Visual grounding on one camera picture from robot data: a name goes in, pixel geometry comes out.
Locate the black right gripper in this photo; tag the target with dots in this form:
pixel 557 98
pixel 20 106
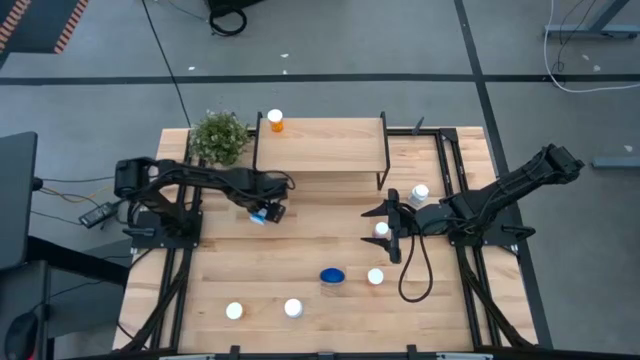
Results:
pixel 420 220

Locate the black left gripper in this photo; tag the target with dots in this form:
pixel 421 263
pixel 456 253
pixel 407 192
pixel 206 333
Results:
pixel 270 197

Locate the pink bottle white cap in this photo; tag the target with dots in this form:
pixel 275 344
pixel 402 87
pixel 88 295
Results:
pixel 381 229

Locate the white bottle blue label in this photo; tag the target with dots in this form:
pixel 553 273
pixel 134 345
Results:
pixel 258 217

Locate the orange pill bottle white cap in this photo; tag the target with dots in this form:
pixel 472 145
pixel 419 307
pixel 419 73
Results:
pixel 375 276
pixel 275 116

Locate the small white medicine bottle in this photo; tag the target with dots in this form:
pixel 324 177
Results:
pixel 419 191

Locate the clear jar blue cap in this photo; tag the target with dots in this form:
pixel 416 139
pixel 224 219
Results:
pixel 332 275

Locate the large white labelled medicine bottle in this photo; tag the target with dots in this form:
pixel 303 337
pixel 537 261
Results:
pixel 293 307

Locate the white capped medicine bottle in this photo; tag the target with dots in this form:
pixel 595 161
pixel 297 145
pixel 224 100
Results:
pixel 234 310

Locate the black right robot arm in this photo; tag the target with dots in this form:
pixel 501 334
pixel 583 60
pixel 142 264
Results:
pixel 525 175

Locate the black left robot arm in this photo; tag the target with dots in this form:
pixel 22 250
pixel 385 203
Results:
pixel 200 176

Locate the wooden shelf black metal legs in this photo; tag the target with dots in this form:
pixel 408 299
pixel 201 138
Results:
pixel 325 150

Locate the small green potted plant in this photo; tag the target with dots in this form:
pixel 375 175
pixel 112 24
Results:
pixel 220 137

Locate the black power adapter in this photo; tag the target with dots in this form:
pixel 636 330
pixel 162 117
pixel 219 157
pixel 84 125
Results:
pixel 98 215

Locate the black equipment base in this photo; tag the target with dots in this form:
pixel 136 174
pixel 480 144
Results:
pixel 225 4

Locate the grey desk foot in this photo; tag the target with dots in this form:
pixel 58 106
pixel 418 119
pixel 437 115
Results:
pixel 617 163

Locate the black desk top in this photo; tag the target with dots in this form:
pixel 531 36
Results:
pixel 17 200

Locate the black computer mouse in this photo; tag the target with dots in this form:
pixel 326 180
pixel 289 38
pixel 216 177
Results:
pixel 20 335

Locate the grey desk leg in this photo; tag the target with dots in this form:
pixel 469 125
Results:
pixel 590 31

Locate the black orange striped mat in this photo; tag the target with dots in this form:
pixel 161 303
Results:
pixel 40 25

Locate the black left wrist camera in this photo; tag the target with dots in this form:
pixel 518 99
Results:
pixel 276 213

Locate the black aluminium table frame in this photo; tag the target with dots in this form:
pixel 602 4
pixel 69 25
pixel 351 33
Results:
pixel 400 132

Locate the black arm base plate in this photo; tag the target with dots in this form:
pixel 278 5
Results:
pixel 142 244
pixel 505 241

